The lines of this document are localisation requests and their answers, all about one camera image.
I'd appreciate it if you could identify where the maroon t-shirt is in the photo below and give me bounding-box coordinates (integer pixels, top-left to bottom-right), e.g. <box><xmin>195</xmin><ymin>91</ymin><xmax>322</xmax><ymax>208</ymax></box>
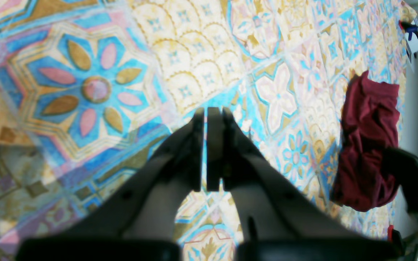
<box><xmin>331</xmin><ymin>71</ymin><xmax>400</xmax><ymax>212</ymax></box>

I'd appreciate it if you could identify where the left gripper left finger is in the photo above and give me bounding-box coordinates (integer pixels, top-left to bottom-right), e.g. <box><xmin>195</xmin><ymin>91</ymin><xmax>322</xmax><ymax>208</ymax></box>
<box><xmin>16</xmin><ymin>108</ymin><xmax>205</xmax><ymax>261</ymax></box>

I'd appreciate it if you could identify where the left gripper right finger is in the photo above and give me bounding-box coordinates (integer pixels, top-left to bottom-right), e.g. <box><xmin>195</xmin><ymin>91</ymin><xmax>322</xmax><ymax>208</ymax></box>
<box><xmin>207</xmin><ymin>107</ymin><xmax>399</xmax><ymax>261</ymax></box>

